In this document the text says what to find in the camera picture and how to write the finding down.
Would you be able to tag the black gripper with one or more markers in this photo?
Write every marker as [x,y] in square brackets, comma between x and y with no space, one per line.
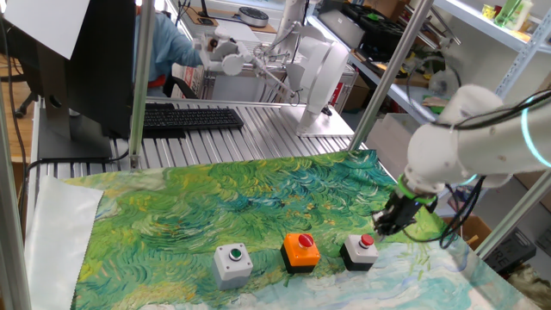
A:
[406,213]

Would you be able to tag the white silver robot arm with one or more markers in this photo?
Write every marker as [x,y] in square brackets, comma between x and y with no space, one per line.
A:
[486,150]

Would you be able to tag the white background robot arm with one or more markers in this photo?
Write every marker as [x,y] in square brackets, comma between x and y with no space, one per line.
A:
[320,73]

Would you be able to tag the white black box red button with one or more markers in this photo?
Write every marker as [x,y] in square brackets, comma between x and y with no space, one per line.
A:
[358,256]

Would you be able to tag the brown cardboard box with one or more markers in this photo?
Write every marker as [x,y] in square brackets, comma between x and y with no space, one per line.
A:
[471,226]

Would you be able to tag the orange box red mushroom button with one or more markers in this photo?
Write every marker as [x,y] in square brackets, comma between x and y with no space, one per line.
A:
[299,256]

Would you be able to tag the beige fuzzy cloth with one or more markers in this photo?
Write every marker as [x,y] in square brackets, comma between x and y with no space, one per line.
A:
[534,288]

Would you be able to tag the grey box green push button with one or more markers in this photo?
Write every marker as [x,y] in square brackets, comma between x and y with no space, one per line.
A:
[232,269]

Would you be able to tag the black tray with green item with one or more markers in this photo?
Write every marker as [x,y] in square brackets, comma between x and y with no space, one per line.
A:
[374,34]

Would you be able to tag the green blue painting print cloth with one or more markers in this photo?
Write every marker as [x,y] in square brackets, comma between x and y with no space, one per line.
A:
[193,206]

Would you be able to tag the grey laptop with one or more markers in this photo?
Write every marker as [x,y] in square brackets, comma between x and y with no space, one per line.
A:
[340,28]

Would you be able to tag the white metal shelf rack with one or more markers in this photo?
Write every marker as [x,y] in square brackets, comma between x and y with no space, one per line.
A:
[469,19]

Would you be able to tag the black keyboard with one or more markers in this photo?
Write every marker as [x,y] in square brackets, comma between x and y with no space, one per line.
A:
[193,118]

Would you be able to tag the yellow cup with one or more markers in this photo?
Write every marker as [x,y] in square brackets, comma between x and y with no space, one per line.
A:
[488,11]

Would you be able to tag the green plastic bottle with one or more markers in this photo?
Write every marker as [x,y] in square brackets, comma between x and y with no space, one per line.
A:
[512,13]

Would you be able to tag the round black speaker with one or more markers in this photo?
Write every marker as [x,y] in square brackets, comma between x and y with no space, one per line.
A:
[254,16]

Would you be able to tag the black red office chair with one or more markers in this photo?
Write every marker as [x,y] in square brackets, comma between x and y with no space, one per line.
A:
[178,88]

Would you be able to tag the person in blue shirt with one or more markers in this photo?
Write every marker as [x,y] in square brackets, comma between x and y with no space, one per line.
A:
[168,47]

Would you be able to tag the black computer monitor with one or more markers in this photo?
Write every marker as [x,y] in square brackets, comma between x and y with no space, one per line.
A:
[103,64]

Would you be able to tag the white paper sheet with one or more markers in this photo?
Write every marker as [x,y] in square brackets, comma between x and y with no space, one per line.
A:
[47,26]

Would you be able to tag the aluminium frame post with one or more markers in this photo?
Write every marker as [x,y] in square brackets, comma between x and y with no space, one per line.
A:
[389,73]
[142,86]
[10,215]
[512,215]

